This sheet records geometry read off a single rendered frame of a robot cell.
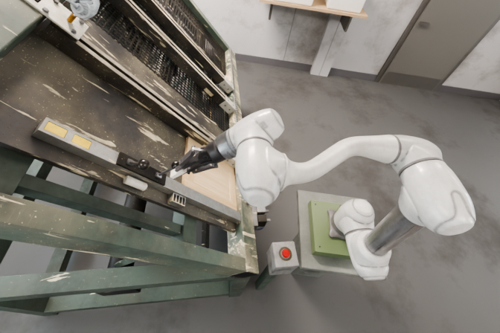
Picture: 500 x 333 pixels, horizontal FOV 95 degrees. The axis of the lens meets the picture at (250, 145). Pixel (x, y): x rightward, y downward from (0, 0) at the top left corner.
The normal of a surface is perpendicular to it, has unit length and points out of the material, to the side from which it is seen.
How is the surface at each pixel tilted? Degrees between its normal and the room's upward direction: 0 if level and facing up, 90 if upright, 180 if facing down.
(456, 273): 0
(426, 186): 50
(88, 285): 0
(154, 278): 0
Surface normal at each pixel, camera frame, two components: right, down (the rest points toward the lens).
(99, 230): 0.83, -0.41
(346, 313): 0.11, -0.64
